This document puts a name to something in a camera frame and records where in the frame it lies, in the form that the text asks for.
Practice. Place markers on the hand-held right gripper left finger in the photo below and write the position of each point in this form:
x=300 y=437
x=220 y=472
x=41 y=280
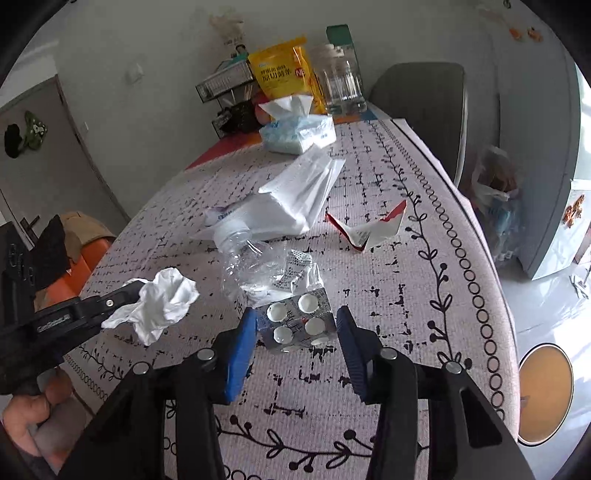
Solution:
x=240 y=355

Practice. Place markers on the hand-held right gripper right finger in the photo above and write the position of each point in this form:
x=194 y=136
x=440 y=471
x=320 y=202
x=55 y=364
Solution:
x=351 y=355

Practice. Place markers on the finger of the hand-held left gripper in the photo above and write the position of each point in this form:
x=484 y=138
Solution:
x=111 y=304

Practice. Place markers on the white tissue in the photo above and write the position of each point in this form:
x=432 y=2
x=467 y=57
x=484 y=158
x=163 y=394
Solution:
x=157 y=302

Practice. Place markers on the silver pill blister pack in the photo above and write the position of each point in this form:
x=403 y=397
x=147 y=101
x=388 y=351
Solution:
x=295 y=323

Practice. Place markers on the red white torn wrapper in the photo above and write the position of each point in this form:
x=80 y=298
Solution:
x=369 y=230

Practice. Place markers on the person's left hand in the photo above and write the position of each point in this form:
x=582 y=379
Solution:
x=27 y=415

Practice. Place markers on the orange seat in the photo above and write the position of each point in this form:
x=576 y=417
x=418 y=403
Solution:
x=87 y=258

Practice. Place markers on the black cloth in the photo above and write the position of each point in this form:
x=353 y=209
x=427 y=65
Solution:
x=53 y=258

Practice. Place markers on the white black patterned tablecloth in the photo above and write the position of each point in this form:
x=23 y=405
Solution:
x=392 y=286

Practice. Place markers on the crushed clear plastic bottle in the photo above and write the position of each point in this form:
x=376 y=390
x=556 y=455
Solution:
x=258 y=267

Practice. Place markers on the grey door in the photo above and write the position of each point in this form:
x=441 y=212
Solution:
x=60 y=161

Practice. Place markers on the white plastic packaging bag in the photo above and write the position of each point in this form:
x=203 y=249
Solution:
x=286 y=198

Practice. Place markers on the round wooden stool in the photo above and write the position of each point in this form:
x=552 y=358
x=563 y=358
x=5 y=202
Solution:
x=545 y=392

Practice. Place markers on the plastic bag with contents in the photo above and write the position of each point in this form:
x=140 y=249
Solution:
x=496 y=184

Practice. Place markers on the blue white tissue pack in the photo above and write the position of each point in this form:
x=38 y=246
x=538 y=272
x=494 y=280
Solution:
x=300 y=131

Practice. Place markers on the orange red fruit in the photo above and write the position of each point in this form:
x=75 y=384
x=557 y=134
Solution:
x=263 y=113

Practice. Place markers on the orange flower fridge magnet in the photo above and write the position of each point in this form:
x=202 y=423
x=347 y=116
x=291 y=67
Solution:
x=574 y=210

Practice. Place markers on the clear bottle green cap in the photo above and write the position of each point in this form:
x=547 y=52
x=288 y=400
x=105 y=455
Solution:
x=339 y=87

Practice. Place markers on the orange snack packet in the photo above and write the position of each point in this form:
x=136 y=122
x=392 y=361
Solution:
x=314 y=87

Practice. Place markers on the grey chair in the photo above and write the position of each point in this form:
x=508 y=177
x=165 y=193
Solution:
x=415 y=92

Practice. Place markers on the yellow snack bag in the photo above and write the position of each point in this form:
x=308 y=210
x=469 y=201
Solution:
x=274 y=69

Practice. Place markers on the light blue refrigerator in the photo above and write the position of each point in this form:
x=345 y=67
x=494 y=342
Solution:
x=540 y=138

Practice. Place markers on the white hanging bag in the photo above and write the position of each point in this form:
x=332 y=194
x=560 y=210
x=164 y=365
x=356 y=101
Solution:
x=227 y=27

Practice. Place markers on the green box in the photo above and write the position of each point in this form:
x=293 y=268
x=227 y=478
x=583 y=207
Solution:
x=341 y=34

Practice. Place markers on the green wall ornament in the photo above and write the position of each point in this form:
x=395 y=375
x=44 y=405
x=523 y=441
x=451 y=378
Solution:
x=36 y=129

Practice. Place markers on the black wall ornament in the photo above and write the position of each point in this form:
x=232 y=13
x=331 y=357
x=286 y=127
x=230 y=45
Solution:
x=13 y=141

